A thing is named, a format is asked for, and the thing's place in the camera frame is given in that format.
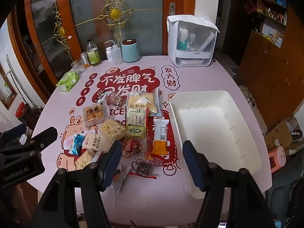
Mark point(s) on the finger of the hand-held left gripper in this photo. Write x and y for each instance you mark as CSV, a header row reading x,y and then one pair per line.
x,y
45,136
13,134

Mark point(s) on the glass cup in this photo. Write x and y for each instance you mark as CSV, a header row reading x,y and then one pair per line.
x,y
78,67

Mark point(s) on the white orange long packet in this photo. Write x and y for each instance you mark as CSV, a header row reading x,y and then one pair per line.
x,y
161,135

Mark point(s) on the white red snack packet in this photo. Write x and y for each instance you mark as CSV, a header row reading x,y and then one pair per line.
x,y
120,177

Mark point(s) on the green wipes pack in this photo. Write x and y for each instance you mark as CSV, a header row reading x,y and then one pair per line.
x,y
67,81

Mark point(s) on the cardboard box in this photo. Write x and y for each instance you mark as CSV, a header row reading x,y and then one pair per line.
x,y
277,133

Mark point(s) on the red wall hanging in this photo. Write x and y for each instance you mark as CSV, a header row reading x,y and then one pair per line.
x,y
249,7

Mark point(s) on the glass door gold ornament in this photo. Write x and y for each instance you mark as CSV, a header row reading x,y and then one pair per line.
x,y
90,9

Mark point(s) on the pale cracker clear packet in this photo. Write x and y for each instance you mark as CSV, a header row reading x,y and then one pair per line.
x,y
85,159

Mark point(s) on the blue small snack packet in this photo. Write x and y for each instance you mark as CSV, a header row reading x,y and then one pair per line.
x,y
77,144

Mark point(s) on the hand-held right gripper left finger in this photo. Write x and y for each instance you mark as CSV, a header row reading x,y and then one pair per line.
x,y
111,163

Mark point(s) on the black round container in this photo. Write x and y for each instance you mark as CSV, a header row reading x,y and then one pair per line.
x,y
293,134

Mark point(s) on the beige slipper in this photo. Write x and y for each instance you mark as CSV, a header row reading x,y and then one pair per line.
x,y
243,88

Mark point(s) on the small white pill bottle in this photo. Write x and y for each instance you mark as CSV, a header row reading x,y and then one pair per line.
x,y
109,55

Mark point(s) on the red lid jar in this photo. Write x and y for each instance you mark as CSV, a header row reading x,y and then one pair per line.
x,y
26,115

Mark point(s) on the white plastic storage bin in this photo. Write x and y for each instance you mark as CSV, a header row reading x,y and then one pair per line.
x,y
213,128

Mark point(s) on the metal can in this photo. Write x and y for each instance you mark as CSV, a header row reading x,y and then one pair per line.
x,y
84,59

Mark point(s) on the green label glass bottle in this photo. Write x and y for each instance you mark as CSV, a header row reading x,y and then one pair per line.
x,y
93,54

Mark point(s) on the pink plastic stool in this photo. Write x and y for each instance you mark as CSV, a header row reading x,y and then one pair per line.
x,y
277,160

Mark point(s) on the white squeeze bottle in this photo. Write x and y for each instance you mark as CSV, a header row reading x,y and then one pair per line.
x,y
116,54

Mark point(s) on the dark slipper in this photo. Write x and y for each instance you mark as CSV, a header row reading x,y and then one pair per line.
x,y
237,78

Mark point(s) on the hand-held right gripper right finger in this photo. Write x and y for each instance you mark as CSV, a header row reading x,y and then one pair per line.
x,y
192,166

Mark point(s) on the wooden cabinet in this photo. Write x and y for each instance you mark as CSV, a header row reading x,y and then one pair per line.
x,y
268,71

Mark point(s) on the large clear bread bag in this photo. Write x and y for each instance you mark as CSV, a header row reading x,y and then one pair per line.
x,y
142,99

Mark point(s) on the small orange candy packet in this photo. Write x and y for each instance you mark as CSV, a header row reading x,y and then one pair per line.
x,y
147,158

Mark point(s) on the white teal baby bottle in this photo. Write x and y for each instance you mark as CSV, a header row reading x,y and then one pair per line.
x,y
183,41

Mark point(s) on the white lidded storage box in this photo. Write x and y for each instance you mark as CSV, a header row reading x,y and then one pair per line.
x,y
190,57

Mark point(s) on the noodle crisp clear packet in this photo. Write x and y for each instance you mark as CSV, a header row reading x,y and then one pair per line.
x,y
112,128

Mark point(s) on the brown paper cracker packet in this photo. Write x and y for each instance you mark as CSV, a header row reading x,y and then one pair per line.
x,y
95,142

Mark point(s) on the black white sneaker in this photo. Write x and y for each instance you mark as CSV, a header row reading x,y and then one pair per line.
x,y
251,97

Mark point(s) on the cream label snack packet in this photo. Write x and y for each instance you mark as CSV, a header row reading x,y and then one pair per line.
x,y
135,116

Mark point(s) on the dark nut small packet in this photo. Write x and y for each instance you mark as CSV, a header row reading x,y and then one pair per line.
x,y
117,99

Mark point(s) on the light blue canister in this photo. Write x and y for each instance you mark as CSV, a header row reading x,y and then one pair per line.
x,y
130,52

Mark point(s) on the dark candy packet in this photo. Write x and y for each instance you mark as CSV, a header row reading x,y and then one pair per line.
x,y
145,168

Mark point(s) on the green snack packet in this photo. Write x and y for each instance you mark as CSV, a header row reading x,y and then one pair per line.
x,y
135,131

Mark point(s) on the person's left forearm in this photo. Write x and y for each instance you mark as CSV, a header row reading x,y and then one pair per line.
x,y
22,204

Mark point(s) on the clear baby bottle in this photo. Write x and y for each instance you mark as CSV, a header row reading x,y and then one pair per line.
x,y
192,44

